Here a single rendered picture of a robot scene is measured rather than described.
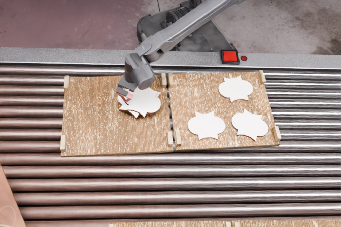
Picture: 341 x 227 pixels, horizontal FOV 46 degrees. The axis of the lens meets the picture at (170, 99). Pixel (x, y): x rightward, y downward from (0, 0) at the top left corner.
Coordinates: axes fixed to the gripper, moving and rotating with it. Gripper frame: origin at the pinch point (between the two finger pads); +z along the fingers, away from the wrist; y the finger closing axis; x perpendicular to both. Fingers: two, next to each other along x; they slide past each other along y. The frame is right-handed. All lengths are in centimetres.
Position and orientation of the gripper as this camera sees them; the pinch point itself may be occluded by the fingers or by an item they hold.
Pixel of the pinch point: (131, 90)
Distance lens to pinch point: 153.2
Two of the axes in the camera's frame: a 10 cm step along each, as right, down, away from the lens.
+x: -9.1, -3.9, 1.3
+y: 4.0, -7.4, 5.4
